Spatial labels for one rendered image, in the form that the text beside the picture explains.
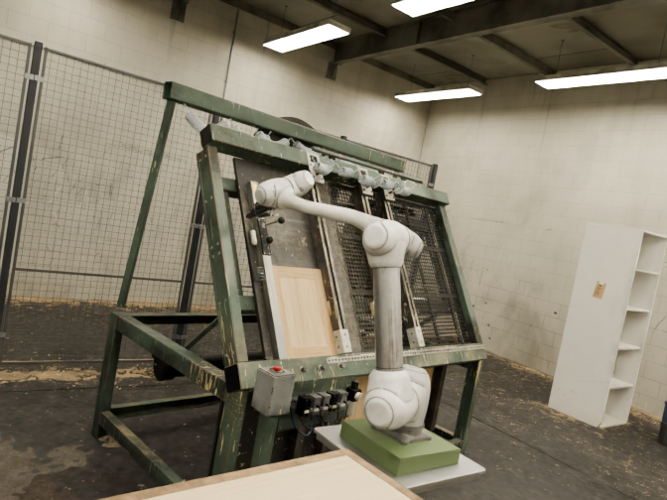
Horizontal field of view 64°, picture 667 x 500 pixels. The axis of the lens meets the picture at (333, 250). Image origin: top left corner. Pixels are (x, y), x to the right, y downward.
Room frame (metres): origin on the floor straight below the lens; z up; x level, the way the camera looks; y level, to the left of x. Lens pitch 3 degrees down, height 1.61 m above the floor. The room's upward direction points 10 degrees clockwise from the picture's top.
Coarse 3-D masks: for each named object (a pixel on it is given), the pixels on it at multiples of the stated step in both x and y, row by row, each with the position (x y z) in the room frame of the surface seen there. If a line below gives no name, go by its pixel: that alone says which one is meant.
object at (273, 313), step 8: (248, 184) 2.84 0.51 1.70; (248, 192) 2.83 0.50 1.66; (256, 224) 2.75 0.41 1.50; (256, 232) 2.74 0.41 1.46; (256, 248) 2.72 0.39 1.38; (264, 256) 2.69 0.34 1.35; (264, 264) 2.67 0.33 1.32; (264, 272) 2.65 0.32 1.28; (272, 272) 2.68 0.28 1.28; (272, 280) 2.66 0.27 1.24; (264, 288) 2.64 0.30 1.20; (272, 288) 2.64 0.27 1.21; (264, 296) 2.63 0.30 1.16; (272, 296) 2.62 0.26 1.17; (272, 304) 2.60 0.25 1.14; (272, 312) 2.58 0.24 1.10; (272, 320) 2.57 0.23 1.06; (280, 320) 2.59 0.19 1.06; (272, 328) 2.56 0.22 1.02; (280, 328) 2.57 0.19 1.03; (272, 336) 2.55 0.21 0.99; (280, 336) 2.55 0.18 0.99; (272, 344) 2.55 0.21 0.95; (280, 344) 2.53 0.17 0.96; (280, 352) 2.52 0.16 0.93
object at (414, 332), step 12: (384, 192) 3.60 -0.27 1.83; (396, 192) 3.59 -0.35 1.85; (384, 204) 3.62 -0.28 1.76; (384, 216) 3.60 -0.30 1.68; (408, 288) 3.44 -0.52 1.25; (408, 300) 3.38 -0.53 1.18; (408, 312) 3.37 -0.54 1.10; (408, 324) 3.35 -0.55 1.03; (408, 336) 3.34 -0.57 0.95; (420, 336) 3.32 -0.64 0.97
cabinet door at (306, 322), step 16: (288, 272) 2.79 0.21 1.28; (304, 272) 2.88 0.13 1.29; (320, 272) 2.97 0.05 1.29; (288, 288) 2.75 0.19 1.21; (304, 288) 2.83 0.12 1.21; (320, 288) 2.92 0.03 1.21; (288, 304) 2.71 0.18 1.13; (304, 304) 2.79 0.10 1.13; (320, 304) 2.87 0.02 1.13; (288, 320) 2.66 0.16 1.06; (304, 320) 2.74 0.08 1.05; (320, 320) 2.82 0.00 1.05; (288, 336) 2.62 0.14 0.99; (304, 336) 2.70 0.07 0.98; (320, 336) 2.78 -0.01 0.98; (288, 352) 2.58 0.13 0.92; (304, 352) 2.65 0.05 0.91; (320, 352) 2.73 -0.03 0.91; (336, 352) 2.82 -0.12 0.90
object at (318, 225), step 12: (312, 168) 3.14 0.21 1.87; (312, 192) 3.11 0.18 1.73; (312, 216) 3.09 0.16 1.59; (312, 228) 3.07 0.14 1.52; (324, 228) 3.06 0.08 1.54; (324, 240) 3.02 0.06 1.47; (324, 252) 2.98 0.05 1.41; (324, 264) 2.97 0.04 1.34; (324, 276) 2.96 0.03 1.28; (336, 288) 2.94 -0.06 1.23; (336, 300) 2.92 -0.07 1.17; (336, 312) 2.86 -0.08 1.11; (336, 324) 2.84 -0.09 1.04; (336, 336) 2.83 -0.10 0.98; (348, 336) 2.85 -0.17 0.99; (336, 348) 2.82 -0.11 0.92; (348, 348) 2.82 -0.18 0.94
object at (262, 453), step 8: (264, 416) 2.19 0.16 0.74; (264, 424) 2.18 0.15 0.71; (272, 424) 2.20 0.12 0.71; (256, 432) 2.21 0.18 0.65; (264, 432) 2.18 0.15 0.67; (272, 432) 2.20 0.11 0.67; (256, 440) 2.21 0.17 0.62; (264, 440) 2.18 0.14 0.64; (272, 440) 2.21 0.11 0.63; (256, 448) 2.20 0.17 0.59; (264, 448) 2.18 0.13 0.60; (256, 456) 2.19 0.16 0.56; (264, 456) 2.19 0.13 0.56; (256, 464) 2.19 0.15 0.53; (264, 464) 2.20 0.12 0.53
